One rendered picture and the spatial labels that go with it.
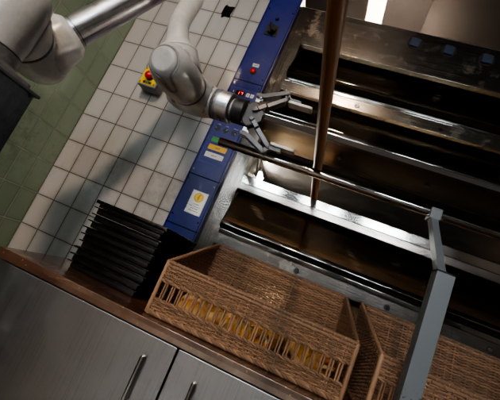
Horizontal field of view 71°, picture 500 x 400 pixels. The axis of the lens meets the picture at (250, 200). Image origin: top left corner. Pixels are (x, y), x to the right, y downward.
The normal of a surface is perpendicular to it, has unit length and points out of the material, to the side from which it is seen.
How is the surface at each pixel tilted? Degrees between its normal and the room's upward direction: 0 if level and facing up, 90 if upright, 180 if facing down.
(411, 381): 90
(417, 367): 90
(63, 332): 90
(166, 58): 108
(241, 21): 90
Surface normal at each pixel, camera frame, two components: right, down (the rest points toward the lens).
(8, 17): 0.70, 0.14
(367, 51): -0.14, -0.27
